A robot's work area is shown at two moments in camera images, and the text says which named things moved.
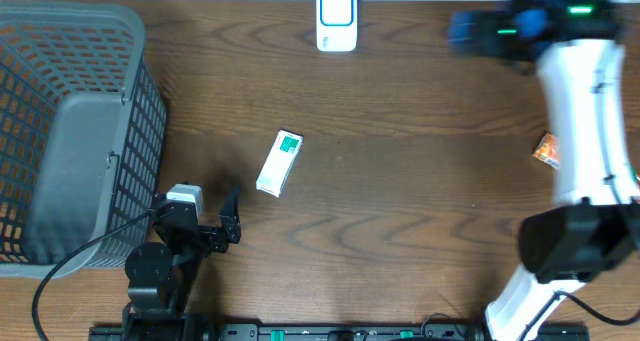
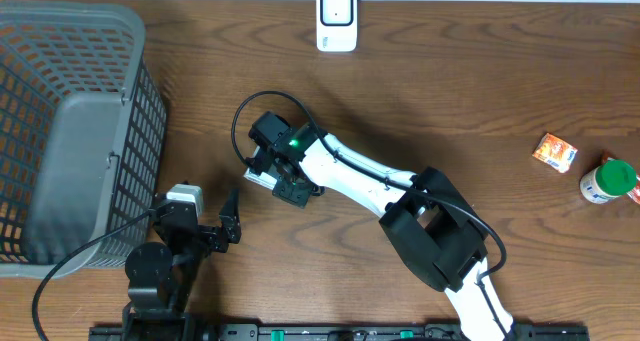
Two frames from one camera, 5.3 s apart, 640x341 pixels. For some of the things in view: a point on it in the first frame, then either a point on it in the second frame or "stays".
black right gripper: x=473 y=22 → x=296 y=197
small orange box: x=549 y=150 stays
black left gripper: x=214 y=240 stays
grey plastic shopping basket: x=83 y=135 stays
